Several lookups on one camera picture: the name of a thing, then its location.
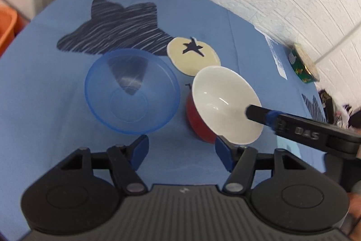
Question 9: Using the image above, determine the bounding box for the red ceramic bowl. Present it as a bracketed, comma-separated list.
[186, 66, 263, 145]

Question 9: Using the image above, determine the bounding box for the blue translucent plastic bowl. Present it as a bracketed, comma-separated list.
[84, 49, 181, 135]

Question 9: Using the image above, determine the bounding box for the person's right hand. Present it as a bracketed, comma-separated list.
[347, 193, 361, 241]

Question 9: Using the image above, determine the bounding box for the green patterned bowl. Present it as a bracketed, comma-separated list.
[288, 43, 320, 84]

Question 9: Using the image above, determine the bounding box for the blue printed tablecloth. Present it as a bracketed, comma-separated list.
[1, 0, 317, 240]

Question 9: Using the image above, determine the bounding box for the orange plastic basin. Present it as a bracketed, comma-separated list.
[0, 5, 18, 56]

